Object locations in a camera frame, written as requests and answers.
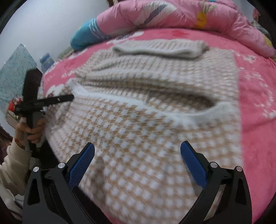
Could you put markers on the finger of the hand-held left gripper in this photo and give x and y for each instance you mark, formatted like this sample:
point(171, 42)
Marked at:
point(54, 100)

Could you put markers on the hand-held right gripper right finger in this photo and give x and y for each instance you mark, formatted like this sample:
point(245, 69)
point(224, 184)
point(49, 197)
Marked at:
point(194, 162)

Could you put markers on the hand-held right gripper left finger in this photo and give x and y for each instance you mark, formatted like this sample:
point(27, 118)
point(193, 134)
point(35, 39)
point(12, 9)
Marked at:
point(82, 163)

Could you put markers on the beige white houndstooth coat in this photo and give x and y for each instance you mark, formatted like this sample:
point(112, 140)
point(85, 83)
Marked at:
point(140, 129)

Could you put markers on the person's left forearm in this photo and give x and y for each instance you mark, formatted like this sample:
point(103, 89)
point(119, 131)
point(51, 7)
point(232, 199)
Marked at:
point(13, 168)

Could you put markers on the person's left hand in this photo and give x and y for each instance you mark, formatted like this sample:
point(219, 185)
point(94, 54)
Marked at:
point(35, 133)

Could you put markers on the red packet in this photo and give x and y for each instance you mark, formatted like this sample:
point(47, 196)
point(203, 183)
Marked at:
point(13, 105)

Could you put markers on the teal patterned panel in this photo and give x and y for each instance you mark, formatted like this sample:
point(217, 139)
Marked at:
point(15, 73)

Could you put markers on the pink floral bed blanket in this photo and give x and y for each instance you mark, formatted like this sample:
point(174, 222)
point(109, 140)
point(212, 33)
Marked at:
point(256, 129)

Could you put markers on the pink printed quilt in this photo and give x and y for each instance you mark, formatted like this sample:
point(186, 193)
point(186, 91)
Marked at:
point(172, 13)

